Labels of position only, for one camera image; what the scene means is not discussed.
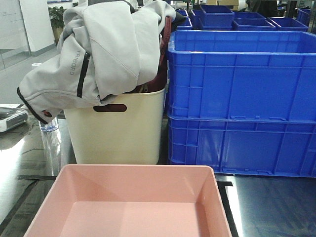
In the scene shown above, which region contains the stainless steel shelf table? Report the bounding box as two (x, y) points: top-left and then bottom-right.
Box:
(0, 115), (316, 237)

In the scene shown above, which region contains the small blue bin background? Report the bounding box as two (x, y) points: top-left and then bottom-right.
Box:
(200, 4), (235, 27)

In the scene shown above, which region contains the pink plastic bin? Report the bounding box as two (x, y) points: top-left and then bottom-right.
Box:
(25, 164), (231, 237)

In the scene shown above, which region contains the large blue crate lower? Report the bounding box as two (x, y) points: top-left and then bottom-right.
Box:
(168, 117), (316, 177)

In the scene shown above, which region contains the cream plastic basket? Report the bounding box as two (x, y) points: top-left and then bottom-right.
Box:
(64, 89), (165, 164)

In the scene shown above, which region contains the grey white jacket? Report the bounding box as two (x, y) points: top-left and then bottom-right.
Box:
(17, 0), (176, 124)

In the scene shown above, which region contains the large blue crate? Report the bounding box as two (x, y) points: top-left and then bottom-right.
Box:
(168, 117), (316, 177)
(168, 30), (316, 121)

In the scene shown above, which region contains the white handheld device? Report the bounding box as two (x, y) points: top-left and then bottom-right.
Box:
(0, 107), (28, 132)

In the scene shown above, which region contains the large blue crate upper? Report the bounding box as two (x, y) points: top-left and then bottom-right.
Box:
(168, 30), (316, 121)

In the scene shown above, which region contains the clear water bottle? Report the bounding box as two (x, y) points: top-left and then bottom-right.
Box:
(39, 118), (61, 176)

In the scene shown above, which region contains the plant in gold pot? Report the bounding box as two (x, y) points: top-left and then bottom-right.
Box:
(48, 6), (66, 44)

